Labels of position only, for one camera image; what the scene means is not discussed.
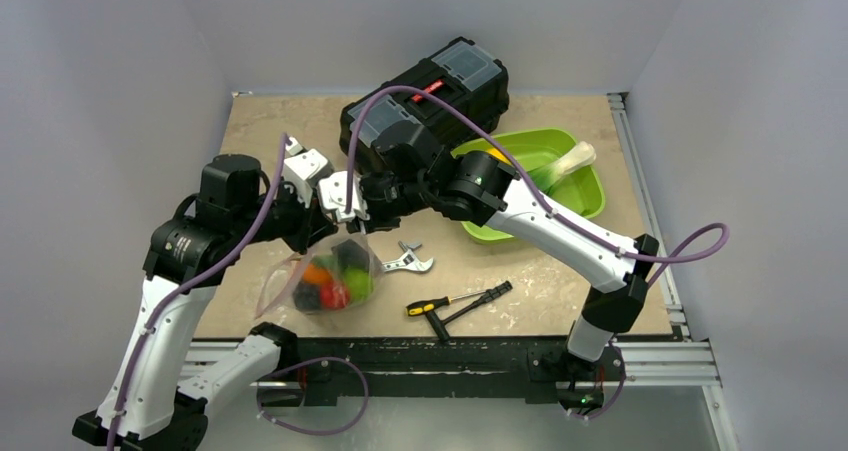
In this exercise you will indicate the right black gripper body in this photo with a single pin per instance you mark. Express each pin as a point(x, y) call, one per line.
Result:
point(374, 205)

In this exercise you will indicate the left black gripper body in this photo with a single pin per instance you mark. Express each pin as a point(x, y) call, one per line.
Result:
point(291, 220)

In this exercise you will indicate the toy orange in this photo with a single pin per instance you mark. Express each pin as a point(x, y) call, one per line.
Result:
point(317, 275)

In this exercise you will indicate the toy purple eggplant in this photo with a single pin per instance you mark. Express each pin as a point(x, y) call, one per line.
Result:
point(350, 254)

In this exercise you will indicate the clear zip top bag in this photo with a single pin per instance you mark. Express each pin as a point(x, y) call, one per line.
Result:
point(337, 273)

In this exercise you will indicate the toy black grapes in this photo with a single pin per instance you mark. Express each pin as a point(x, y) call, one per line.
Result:
point(307, 297)

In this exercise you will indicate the toy green apple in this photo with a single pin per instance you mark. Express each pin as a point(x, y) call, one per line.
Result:
point(359, 284)

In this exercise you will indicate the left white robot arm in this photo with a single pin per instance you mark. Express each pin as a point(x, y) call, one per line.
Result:
point(150, 405)

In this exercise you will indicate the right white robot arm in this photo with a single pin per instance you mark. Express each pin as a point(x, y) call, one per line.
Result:
point(486, 191)

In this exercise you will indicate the toy yellow lemon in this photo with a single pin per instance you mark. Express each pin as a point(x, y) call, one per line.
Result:
point(498, 155)

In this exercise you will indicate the black plastic toolbox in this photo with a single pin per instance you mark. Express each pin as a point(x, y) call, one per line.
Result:
point(461, 74)

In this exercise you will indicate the toy bok choy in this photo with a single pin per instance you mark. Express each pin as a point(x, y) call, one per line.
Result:
point(546, 177)

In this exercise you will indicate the yellow black screwdriver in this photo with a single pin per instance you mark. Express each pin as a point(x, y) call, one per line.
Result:
point(421, 307)

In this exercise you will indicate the green plastic tray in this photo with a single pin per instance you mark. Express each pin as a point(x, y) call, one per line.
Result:
point(580, 191)

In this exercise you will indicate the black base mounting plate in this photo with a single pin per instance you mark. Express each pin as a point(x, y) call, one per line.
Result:
point(534, 369)

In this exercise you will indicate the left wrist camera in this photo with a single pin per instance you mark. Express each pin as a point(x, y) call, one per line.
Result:
point(303, 169)

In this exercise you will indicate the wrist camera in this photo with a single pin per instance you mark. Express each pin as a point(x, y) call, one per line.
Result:
point(340, 198)
point(303, 169)

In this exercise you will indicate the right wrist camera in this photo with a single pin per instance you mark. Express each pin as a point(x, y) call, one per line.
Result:
point(340, 198)

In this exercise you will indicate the red handled adjustable wrench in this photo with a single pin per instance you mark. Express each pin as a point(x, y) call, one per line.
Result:
point(409, 260)

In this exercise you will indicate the black T-handle tool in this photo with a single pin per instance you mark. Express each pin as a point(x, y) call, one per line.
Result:
point(440, 325)

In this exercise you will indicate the aluminium frame rail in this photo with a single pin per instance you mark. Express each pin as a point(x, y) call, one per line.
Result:
point(683, 363)

